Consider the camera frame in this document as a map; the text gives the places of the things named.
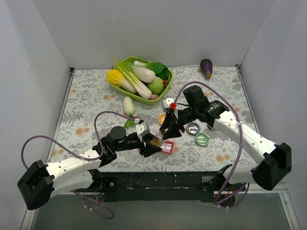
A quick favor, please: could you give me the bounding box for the amber pill bottle gold cap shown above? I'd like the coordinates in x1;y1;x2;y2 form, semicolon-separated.
150;133;165;147

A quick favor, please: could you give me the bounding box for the red rectangular pill box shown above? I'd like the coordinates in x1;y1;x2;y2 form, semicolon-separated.
155;131;174;154

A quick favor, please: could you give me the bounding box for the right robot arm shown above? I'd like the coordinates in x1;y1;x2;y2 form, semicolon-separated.
161;85;292;191

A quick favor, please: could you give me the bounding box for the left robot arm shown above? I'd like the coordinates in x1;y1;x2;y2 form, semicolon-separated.
17;125;162;210

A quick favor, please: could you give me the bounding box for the orange round pill case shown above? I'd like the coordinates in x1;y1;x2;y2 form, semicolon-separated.
158;113;166;125

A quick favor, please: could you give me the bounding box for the green round pill case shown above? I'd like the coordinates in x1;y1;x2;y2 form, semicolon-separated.
195;132;210;146

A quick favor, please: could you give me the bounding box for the pink toy onion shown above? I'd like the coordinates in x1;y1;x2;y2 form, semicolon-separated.
150;94;159;100

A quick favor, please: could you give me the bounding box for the green plastic vegetable basket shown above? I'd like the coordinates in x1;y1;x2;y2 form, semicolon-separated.
106;57;174;105

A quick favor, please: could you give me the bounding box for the green toy cabbage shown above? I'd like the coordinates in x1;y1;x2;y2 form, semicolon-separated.
148;77;164;94

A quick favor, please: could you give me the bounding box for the white toy radish with leaves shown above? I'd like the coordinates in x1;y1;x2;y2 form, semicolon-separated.
123;96;141;128

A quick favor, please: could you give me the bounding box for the white toy celery stalk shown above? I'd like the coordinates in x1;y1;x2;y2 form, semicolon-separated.
112;57;152;100

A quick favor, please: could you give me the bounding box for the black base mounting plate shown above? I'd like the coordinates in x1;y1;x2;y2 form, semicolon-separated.
43;167;275;204

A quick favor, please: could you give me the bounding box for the green toy bok choy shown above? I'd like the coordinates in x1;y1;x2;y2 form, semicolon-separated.
133;60;168;80

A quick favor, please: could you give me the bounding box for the floral patterned table mat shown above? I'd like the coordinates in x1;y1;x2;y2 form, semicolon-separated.
48;67;257;172

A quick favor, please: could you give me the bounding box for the purple toy eggplant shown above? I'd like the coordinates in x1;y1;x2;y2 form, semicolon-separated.
200;59;213;79

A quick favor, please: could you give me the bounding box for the yellow toy napa cabbage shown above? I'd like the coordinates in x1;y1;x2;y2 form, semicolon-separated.
106;69;136;94

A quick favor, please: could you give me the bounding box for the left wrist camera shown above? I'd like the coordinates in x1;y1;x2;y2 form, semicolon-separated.
134;117;150;138

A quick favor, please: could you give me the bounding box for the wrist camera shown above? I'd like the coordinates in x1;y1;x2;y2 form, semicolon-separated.
161;98;177;112
134;117;150;138

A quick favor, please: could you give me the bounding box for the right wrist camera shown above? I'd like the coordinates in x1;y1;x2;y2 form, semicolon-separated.
161;98;177;112

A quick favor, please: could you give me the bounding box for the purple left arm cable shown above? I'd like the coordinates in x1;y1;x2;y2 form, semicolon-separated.
21;111;141;220

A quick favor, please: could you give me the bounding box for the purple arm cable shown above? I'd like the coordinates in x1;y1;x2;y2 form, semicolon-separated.
174;81;250;208
21;111;141;220

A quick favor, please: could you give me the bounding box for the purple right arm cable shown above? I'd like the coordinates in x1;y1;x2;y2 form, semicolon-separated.
174;81;250;208

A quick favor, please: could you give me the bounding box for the aluminium frame rail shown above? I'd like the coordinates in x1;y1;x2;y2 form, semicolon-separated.
279;192;300;230

